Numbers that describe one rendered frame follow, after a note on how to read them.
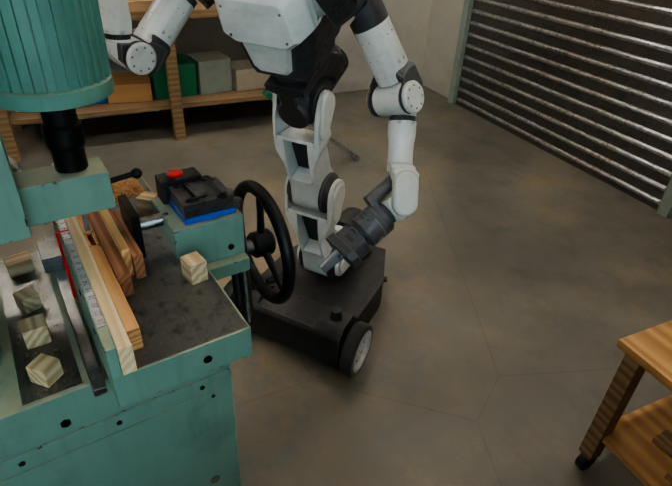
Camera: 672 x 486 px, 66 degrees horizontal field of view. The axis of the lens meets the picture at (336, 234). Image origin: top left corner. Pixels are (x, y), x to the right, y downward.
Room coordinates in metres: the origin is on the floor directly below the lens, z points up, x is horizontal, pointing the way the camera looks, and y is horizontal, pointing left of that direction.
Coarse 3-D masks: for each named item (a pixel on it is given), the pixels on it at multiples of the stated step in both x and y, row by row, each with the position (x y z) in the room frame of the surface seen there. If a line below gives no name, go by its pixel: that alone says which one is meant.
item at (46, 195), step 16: (96, 160) 0.82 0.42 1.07; (16, 176) 0.74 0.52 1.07; (32, 176) 0.74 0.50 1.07; (48, 176) 0.75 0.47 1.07; (64, 176) 0.75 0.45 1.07; (80, 176) 0.75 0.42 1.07; (96, 176) 0.77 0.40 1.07; (32, 192) 0.71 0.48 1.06; (48, 192) 0.72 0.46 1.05; (64, 192) 0.74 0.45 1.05; (80, 192) 0.75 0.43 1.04; (96, 192) 0.76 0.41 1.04; (112, 192) 0.78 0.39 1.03; (32, 208) 0.71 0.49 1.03; (48, 208) 0.72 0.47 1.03; (64, 208) 0.73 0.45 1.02; (80, 208) 0.75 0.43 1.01; (96, 208) 0.76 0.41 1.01; (32, 224) 0.70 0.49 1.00
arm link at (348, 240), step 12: (360, 216) 1.11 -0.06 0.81; (372, 216) 1.10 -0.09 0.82; (348, 228) 1.11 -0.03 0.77; (360, 228) 1.09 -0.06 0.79; (372, 228) 1.08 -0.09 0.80; (336, 240) 1.08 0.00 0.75; (348, 240) 1.07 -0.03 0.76; (360, 240) 1.06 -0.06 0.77; (372, 240) 1.08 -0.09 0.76; (348, 252) 1.04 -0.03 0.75; (360, 252) 1.05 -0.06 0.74
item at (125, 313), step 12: (96, 240) 0.76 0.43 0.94; (96, 264) 0.69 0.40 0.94; (108, 264) 0.69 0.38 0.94; (108, 276) 0.66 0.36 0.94; (108, 288) 0.63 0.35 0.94; (120, 288) 0.63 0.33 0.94; (120, 300) 0.60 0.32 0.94; (120, 312) 0.58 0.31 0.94; (132, 312) 0.58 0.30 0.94; (132, 324) 0.55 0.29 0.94; (132, 336) 0.54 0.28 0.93
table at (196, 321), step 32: (160, 256) 0.78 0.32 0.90; (160, 288) 0.68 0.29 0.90; (192, 288) 0.69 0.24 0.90; (160, 320) 0.61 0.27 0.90; (192, 320) 0.61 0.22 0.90; (224, 320) 0.61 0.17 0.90; (160, 352) 0.54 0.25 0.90; (192, 352) 0.55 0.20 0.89; (224, 352) 0.58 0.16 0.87; (128, 384) 0.49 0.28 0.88; (160, 384) 0.52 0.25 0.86
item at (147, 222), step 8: (120, 200) 0.81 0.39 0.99; (128, 200) 0.81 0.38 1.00; (120, 208) 0.82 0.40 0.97; (128, 208) 0.78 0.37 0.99; (128, 216) 0.77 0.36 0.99; (136, 216) 0.76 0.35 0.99; (144, 216) 0.81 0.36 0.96; (152, 216) 0.82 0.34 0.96; (160, 216) 0.82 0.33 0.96; (128, 224) 0.78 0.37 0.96; (136, 224) 0.76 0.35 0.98; (144, 224) 0.80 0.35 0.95; (152, 224) 0.80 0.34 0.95; (160, 224) 0.81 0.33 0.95; (136, 232) 0.76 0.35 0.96; (136, 240) 0.76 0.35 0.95; (144, 248) 0.76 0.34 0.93; (144, 256) 0.76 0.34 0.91
